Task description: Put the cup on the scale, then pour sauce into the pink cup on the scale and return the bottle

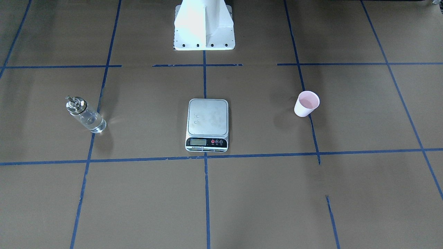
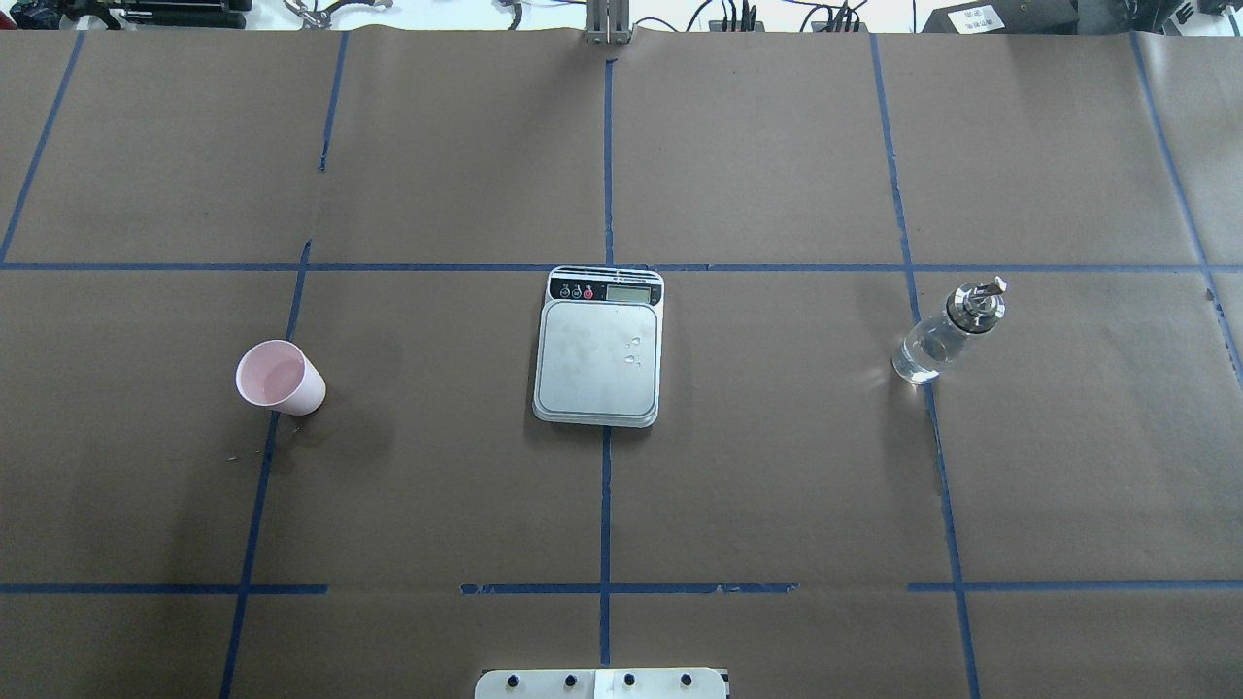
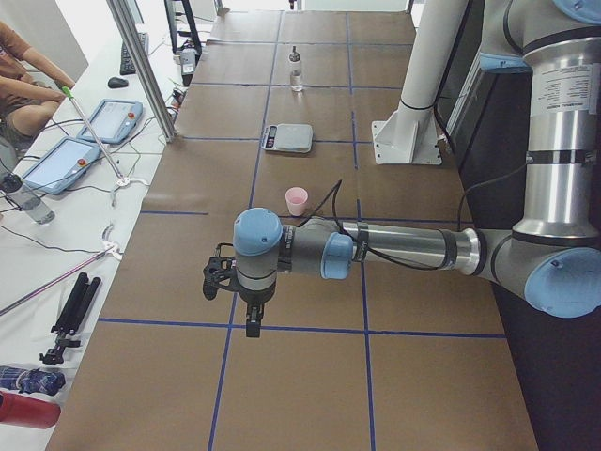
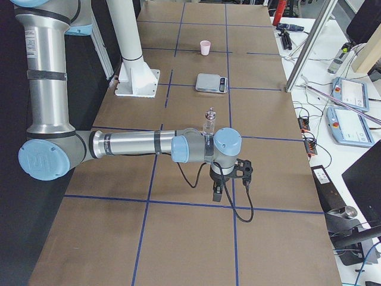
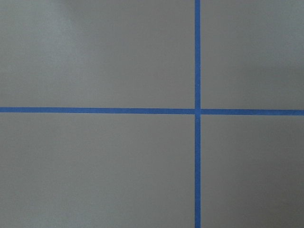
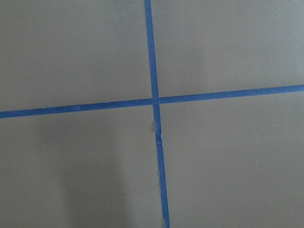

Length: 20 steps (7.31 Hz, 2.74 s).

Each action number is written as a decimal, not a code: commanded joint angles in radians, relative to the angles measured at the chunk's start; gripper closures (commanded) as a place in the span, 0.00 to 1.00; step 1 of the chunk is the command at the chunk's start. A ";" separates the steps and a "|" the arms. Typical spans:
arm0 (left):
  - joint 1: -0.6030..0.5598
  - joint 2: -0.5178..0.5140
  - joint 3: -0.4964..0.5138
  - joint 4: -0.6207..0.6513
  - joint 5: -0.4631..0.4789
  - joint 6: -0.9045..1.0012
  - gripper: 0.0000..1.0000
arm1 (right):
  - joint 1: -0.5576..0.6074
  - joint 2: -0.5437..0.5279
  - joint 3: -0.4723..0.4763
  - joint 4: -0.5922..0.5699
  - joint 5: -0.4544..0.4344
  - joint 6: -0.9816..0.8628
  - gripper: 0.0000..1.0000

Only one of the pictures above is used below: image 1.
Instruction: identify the silver digital kitchen scale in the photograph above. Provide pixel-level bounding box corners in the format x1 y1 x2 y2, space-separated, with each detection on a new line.
184 98 229 153

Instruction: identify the clear glass sauce bottle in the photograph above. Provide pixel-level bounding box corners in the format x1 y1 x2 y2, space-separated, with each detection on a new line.
65 96 107 133

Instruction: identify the pink plastic cup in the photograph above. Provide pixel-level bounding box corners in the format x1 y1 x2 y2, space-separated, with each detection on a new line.
293 91 320 118

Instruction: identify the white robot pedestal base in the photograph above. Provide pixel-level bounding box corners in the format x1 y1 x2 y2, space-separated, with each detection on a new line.
173 0 236 51

